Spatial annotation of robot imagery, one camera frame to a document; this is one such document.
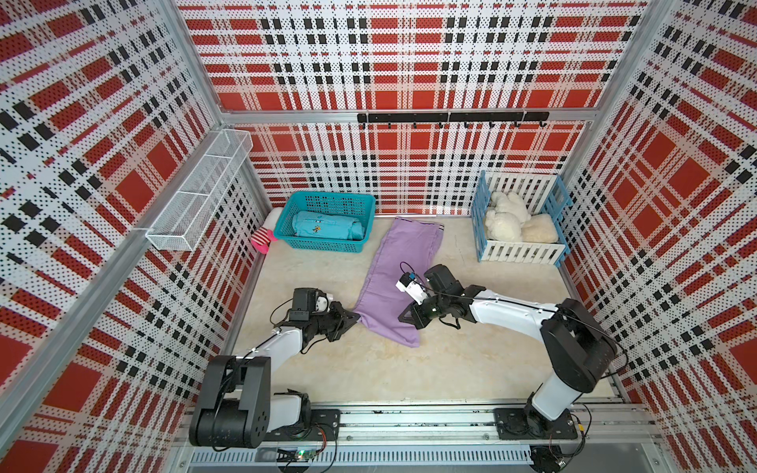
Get white wire wall basket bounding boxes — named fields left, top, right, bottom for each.
left=146, top=129, right=252, bottom=252

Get green circuit board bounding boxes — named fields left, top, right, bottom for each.
left=276, top=449, right=319, bottom=463

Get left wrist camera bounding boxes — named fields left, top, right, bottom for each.
left=292, top=288, right=333, bottom=313

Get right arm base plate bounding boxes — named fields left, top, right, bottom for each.
left=494, top=408, right=580, bottom=441

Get white fluffy plush toy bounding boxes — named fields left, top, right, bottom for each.
left=484, top=192, right=531, bottom=242

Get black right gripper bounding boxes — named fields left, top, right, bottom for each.
left=396, top=294, right=449, bottom=329

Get black hook rail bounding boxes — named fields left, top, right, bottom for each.
left=357, top=112, right=550, bottom=125

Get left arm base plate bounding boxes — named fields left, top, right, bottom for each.
left=265, top=409, right=342, bottom=443

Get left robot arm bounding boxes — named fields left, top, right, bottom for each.
left=188, top=297, right=361, bottom=451

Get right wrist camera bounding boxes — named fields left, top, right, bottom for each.
left=395, top=264, right=463, bottom=304

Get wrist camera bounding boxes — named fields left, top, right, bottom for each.
left=395, top=264, right=463, bottom=304
left=292, top=288, right=333, bottom=313

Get folded teal garment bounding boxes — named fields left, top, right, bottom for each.
left=292, top=211, right=365, bottom=240

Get blue white slatted crate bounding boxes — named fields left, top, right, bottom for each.
left=470, top=171, right=573, bottom=267

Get teal plastic basket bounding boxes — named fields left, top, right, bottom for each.
left=273, top=191, right=376, bottom=253

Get cream fluffy cushion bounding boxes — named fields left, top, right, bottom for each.
left=522, top=214, right=559, bottom=244

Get purple long pants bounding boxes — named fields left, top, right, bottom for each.
left=354, top=218, right=444, bottom=348

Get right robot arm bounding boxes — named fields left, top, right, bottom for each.
left=395, top=281, right=619, bottom=422

